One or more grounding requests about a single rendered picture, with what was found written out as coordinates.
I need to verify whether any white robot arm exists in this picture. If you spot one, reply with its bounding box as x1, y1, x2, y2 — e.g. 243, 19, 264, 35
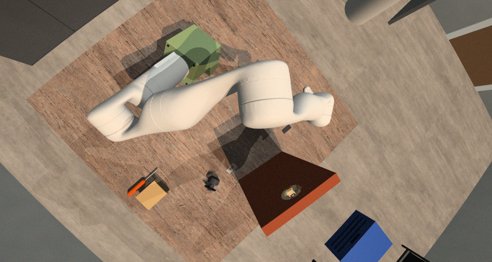
87, 52, 334, 142

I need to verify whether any orange-handled screwdriver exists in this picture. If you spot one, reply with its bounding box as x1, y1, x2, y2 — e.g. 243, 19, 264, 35
127, 169, 158, 196

